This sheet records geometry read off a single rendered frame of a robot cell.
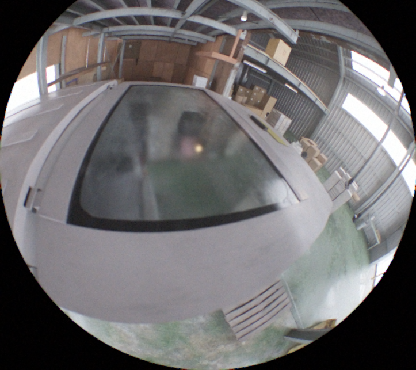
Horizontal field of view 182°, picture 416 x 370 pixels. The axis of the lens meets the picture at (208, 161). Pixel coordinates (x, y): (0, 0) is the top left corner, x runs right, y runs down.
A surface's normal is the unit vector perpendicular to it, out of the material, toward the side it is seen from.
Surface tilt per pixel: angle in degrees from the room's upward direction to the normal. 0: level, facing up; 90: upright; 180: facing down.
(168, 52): 90
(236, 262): 2
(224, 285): 2
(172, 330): 0
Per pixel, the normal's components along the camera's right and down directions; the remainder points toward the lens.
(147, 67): 0.33, 0.70
